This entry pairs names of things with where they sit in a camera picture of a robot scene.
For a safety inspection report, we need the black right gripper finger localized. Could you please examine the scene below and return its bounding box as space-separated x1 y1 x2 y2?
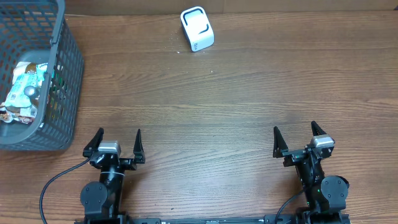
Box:
273 126 289 157
311 121 326 136

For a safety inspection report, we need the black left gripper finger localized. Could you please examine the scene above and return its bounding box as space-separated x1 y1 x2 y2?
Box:
133 129 145 157
83 128 104 152

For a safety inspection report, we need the colourful snack packet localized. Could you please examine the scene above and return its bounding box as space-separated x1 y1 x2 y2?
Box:
1 103 37 124

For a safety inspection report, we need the yellow Vim dish soap bottle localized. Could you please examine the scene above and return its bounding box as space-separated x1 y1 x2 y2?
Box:
24 86 40 108

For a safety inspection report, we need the green Kleenex tissue pack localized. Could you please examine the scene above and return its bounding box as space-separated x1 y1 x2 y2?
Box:
36 63 48 82

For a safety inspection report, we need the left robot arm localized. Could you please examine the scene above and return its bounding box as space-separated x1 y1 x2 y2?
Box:
80 128 146 224

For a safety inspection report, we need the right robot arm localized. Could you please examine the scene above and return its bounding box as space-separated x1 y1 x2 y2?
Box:
268 121 351 224

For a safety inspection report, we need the white barcode scanner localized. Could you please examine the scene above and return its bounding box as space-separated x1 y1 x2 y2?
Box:
180 6 215 52

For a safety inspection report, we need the green wet wipes pack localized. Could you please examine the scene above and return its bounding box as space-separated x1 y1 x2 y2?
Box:
5 73 43 108

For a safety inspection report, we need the brown Pantree bag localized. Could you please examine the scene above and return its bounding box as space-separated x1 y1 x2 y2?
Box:
12 62 41 84

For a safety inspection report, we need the grey plastic mesh basket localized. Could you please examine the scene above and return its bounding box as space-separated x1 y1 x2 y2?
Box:
1 0 85 151

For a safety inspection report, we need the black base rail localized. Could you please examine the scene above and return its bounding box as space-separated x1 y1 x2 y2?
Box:
74 214 351 224

